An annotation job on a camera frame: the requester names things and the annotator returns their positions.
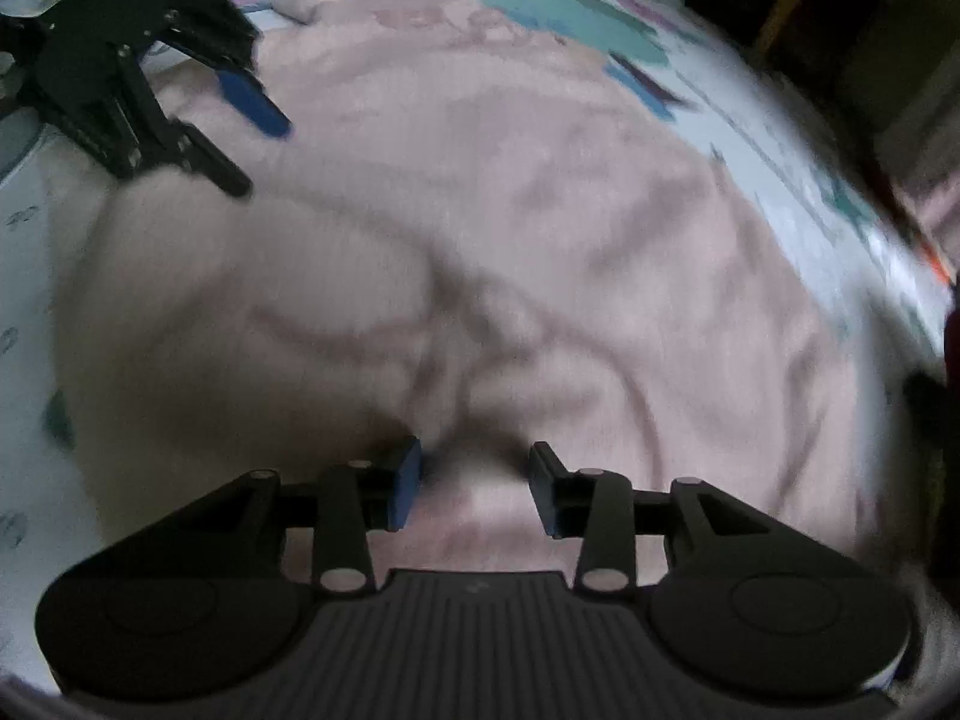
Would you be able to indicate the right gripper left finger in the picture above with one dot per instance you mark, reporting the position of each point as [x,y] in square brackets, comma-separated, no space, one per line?
[344,503]

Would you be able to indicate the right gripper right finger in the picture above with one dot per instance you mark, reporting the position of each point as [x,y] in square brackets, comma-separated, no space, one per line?
[603,511]

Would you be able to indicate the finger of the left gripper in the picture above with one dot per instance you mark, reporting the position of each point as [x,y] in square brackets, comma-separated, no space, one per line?
[186,147]
[245,93]

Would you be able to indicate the pink knit sweater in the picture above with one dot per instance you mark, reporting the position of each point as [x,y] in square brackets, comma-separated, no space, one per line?
[474,237]

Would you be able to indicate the cartoon print play mat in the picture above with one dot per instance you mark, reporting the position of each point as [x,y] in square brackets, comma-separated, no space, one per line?
[884,304]

